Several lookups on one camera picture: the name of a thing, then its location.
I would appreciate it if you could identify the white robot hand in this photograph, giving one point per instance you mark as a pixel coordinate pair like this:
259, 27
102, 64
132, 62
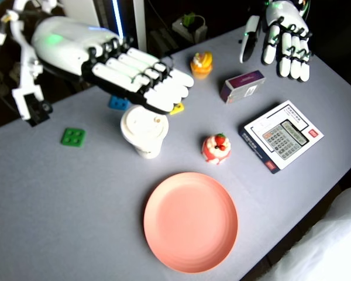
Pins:
286, 14
67, 49

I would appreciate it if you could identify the purple card box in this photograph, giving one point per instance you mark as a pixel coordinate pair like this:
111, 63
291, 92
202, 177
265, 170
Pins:
245, 83

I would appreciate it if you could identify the white paper cup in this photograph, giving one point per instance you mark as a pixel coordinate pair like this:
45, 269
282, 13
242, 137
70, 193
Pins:
143, 131

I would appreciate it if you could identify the white calculator box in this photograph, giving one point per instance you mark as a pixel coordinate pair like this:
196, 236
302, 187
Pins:
283, 137

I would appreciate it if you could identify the pink round plate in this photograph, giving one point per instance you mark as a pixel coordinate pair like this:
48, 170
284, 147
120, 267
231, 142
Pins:
190, 222

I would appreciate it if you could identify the blue toy block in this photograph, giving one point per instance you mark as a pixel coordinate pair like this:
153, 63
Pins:
117, 104

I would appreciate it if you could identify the white pillar with blue light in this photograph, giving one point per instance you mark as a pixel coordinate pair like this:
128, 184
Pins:
139, 17

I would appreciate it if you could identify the green four-stud block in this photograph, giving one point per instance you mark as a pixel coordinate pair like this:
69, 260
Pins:
73, 137

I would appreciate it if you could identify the grey power strip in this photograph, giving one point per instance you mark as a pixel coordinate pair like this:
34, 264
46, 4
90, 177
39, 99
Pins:
190, 29

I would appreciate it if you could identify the toy orange cupcake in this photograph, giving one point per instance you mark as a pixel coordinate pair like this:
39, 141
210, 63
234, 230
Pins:
202, 65

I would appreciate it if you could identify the yellow four-hole block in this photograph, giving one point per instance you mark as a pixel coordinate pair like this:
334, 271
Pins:
178, 109

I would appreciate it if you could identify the toy strawberry cake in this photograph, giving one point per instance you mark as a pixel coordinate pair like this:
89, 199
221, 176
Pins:
216, 149

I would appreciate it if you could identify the grey table cloth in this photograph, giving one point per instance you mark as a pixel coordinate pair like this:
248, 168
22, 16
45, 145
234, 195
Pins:
76, 205

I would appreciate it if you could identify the white fabric sheet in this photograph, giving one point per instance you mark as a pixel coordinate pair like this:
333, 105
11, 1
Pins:
333, 240

